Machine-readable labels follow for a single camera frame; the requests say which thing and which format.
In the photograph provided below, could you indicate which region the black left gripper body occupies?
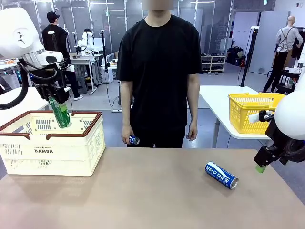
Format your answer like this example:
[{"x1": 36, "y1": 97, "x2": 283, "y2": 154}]
[{"x1": 35, "y1": 82, "x2": 65, "y2": 100}]

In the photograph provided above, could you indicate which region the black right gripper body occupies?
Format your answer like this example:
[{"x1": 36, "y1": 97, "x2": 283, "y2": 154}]
[{"x1": 264, "y1": 118, "x2": 293, "y2": 153}]

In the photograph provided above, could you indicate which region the green Chilsung cider can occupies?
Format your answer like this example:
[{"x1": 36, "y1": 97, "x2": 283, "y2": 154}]
[{"x1": 48, "y1": 95, "x2": 72, "y2": 129}]

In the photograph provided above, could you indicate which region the person's left forearm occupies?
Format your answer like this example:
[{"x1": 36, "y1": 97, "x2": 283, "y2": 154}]
[{"x1": 187, "y1": 90, "x2": 200, "y2": 125}]

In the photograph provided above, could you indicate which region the person's right forearm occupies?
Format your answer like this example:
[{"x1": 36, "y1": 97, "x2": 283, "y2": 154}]
[{"x1": 120, "y1": 95, "x2": 135, "y2": 128}]

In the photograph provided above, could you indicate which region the white table behind basket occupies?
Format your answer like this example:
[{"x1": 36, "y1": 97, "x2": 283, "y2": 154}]
[{"x1": 0, "y1": 87, "x2": 51, "y2": 120}]

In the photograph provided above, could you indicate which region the yellow plastic basket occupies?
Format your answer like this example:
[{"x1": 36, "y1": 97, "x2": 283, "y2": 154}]
[{"x1": 228, "y1": 92, "x2": 286, "y2": 135}]

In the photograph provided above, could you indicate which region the cream shopping basket brown rim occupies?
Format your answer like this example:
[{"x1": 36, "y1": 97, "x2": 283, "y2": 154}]
[{"x1": 0, "y1": 110, "x2": 106, "y2": 177}]

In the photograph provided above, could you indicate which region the person's right hand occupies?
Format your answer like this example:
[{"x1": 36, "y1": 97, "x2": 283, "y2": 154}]
[{"x1": 121, "y1": 125, "x2": 136, "y2": 145}]

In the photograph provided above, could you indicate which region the person's left hand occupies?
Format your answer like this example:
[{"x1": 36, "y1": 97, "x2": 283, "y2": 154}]
[{"x1": 185, "y1": 122, "x2": 199, "y2": 141}]

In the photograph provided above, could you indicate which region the grey step stool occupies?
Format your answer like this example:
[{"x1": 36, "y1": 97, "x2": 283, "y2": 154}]
[{"x1": 76, "y1": 76, "x2": 90, "y2": 93}]

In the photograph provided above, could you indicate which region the grey workbench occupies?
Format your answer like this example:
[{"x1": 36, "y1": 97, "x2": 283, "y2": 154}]
[{"x1": 69, "y1": 53, "x2": 103, "y2": 94}]

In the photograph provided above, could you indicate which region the man in black cap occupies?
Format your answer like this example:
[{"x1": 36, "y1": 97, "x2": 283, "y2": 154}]
[{"x1": 42, "y1": 11, "x2": 84, "y2": 101}]

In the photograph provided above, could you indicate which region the white cabinet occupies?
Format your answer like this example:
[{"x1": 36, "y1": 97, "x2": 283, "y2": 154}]
[{"x1": 102, "y1": 53, "x2": 118, "y2": 84}]

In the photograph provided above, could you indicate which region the black tripod pole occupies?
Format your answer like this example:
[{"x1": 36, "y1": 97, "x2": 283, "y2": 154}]
[{"x1": 100, "y1": 30, "x2": 110, "y2": 84}]

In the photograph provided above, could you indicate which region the black chair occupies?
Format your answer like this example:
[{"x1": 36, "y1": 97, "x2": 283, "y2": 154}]
[{"x1": 276, "y1": 69, "x2": 301, "y2": 94}]

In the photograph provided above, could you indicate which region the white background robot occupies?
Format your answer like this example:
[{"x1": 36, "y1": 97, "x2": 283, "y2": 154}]
[{"x1": 77, "y1": 28, "x2": 96, "y2": 54}]

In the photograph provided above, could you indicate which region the white side table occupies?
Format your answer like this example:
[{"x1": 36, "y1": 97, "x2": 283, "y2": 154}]
[{"x1": 199, "y1": 85, "x2": 275, "y2": 148}]

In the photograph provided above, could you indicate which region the black light stand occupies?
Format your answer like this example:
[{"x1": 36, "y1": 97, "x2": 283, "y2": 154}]
[{"x1": 240, "y1": 26, "x2": 260, "y2": 87}]

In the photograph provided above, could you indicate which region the pile of black bags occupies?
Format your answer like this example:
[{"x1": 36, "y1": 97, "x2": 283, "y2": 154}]
[{"x1": 226, "y1": 46, "x2": 246, "y2": 67}]

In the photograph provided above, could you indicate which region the mannequin with grey apron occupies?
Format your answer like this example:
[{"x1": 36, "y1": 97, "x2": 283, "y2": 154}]
[{"x1": 263, "y1": 16, "x2": 305, "y2": 93}]

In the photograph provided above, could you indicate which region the white shoe rack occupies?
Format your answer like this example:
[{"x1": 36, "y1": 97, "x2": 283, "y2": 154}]
[{"x1": 201, "y1": 53, "x2": 226, "y2": 74}]

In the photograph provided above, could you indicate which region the person in black clothes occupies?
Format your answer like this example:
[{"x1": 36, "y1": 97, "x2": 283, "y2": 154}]
[{"x1": 116, "y1": 9, "x2": 203, "y2": 148}]

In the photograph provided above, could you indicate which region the right arm black hose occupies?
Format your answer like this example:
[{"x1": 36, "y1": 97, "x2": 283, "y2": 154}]
[{"x1": 278, "y1": 138, "x2": 305, "y2": 166}]

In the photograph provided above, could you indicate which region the arm black hose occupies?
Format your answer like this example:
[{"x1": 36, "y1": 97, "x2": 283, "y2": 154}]
[
  {"x1": 278, "y1": 138, "x2": 305, "y2": 166},
  {"x1": 0, "y1": 59, "x2": 59, "y2": 110}
]

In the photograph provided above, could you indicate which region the left arm black hose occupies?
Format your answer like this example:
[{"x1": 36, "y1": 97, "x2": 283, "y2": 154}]
[{"x1": 0, "y1": 59, "x2": 59, "y2": 110}]

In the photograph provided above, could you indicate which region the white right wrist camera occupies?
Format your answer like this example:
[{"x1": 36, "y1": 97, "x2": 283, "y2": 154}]
[{"x1": 248, "y1": 110, "x2": 275, "y2": 124}]

